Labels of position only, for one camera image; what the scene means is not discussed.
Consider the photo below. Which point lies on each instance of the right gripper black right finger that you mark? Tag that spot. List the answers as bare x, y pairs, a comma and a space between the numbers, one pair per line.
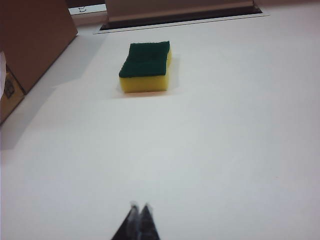
148, 225

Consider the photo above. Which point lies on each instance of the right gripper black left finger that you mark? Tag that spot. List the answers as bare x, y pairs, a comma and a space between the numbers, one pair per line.
128, 225

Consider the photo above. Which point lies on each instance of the yellow sponge with green pad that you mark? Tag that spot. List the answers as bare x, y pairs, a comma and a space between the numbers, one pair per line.
145, 75

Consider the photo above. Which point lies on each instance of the white tissue sheet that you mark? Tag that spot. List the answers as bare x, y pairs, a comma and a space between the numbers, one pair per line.
2, 75

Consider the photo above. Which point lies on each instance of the large brown cardboard box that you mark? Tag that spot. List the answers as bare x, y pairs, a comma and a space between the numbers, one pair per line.
35, 37

